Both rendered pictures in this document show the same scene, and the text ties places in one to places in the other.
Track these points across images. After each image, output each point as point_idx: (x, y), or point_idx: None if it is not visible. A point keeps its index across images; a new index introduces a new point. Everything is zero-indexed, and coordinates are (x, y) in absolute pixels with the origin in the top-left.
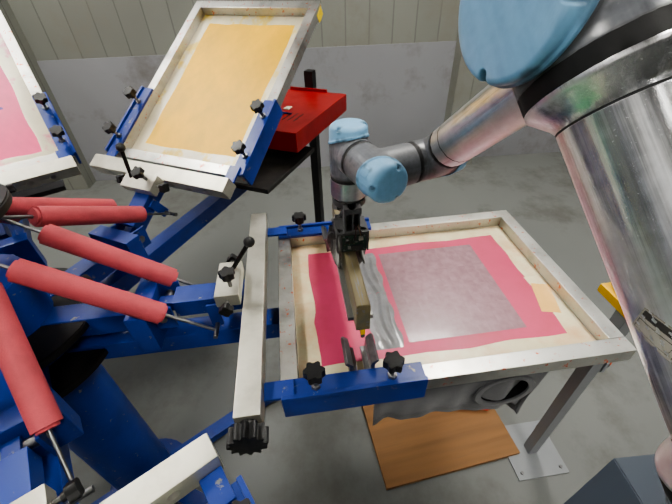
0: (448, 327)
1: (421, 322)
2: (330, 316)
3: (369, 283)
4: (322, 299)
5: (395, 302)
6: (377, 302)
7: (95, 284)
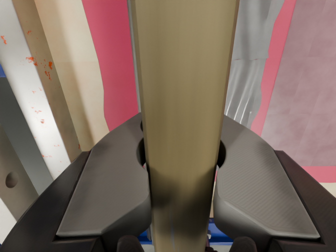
0: (329, 151)
1: (293, 138)
2: (134, 104)
3: (240, 18)
4: (116, 56)
5: (273, 88)
6: (235, 86)
7: None
